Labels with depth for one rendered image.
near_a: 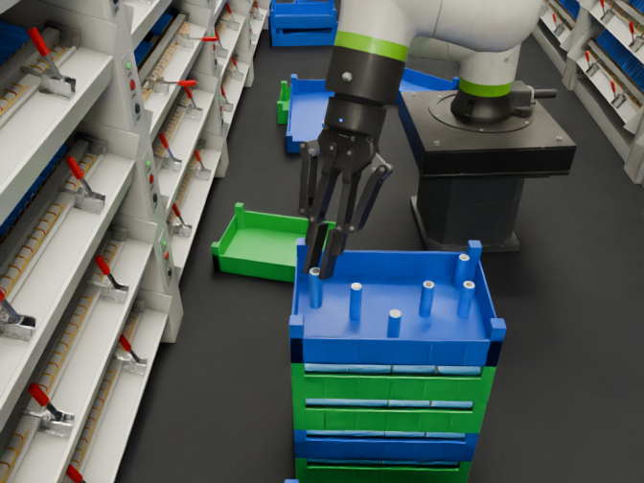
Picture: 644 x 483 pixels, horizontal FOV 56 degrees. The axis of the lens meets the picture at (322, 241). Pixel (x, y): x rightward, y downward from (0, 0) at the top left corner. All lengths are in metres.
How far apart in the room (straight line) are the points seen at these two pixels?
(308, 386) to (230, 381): 0.39
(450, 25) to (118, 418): 0.84
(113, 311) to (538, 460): 0.81
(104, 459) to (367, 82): 0.75
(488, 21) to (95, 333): 0.74
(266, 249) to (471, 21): 1.02
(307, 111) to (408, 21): 1.45
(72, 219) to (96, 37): 0.28
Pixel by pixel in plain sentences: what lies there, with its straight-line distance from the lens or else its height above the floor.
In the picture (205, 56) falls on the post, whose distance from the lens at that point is 1.78.
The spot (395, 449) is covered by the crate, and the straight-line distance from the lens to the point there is 1.08.
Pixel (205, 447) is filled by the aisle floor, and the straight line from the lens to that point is 1.23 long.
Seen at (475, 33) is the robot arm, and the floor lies 0.77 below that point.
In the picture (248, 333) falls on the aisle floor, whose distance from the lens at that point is 1.40.
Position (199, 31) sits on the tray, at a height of 0.47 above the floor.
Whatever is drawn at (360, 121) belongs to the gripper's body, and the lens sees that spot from 0.76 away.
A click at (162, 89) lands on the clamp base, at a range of 1.35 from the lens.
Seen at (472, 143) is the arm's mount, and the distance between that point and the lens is 1.41.
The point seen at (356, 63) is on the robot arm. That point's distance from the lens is 0.75.
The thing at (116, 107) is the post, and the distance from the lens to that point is 1.09.
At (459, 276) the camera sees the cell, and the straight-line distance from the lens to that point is 1.02.
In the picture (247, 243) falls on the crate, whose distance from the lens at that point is 1.65.
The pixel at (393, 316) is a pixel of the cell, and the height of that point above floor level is 0.39.
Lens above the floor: 1.00
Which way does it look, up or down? 37 degrees down
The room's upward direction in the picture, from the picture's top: straight up
